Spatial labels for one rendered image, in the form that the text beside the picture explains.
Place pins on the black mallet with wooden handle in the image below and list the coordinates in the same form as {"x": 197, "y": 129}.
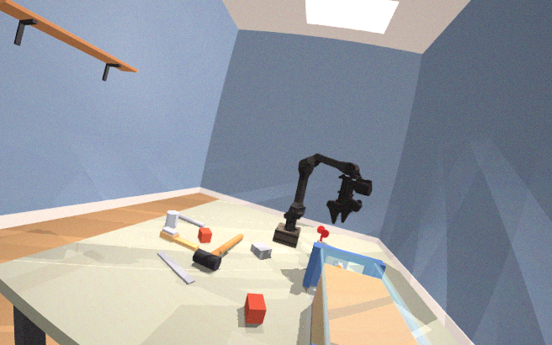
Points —
{"x": 211, "y": 259}

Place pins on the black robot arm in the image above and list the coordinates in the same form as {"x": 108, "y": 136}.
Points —
{"x": 306, "y": 167}

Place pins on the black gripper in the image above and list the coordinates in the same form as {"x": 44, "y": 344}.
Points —
{"x": 336, "y": 207}

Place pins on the grey cylinder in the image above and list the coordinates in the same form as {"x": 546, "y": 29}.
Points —
{"x": 172, "y": 219}

